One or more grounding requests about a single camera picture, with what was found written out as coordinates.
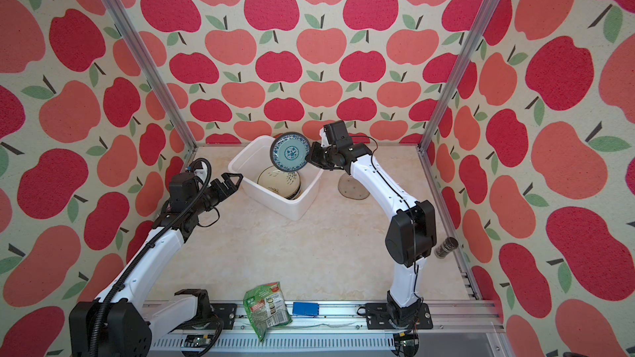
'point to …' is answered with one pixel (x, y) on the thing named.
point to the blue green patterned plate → (288, 151)
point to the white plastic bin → (248, 164)
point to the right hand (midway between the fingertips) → (306, 160)
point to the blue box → (305, 308)
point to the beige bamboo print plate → (285, 183)
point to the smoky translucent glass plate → (351, 188)
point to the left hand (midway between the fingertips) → (237, 184)
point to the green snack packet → (267, 307)
